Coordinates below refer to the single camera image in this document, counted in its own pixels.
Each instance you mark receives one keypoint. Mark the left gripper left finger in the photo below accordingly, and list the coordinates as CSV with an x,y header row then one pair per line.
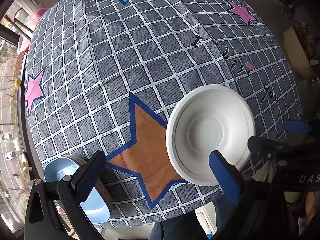
x,y
86,176

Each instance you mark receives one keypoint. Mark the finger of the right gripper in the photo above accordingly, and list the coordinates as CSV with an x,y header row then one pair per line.
x,y
297,127

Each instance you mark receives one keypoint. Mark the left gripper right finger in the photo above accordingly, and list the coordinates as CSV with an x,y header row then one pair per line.
x,y
227,176

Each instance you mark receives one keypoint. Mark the large white bowl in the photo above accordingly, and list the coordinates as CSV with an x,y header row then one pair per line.
x,y
210,117

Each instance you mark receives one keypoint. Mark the red plastic bucket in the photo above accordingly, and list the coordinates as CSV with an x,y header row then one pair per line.
x,y
23,44

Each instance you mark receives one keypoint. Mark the blue square plate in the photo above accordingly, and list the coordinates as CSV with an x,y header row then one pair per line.
x,y
62,166

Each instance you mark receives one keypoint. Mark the pink plastic basin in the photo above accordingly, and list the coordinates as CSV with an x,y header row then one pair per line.
x,y
35,17

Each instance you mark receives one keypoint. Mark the grey checked star tablecloth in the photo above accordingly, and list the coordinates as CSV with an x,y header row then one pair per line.
x,y
87,56

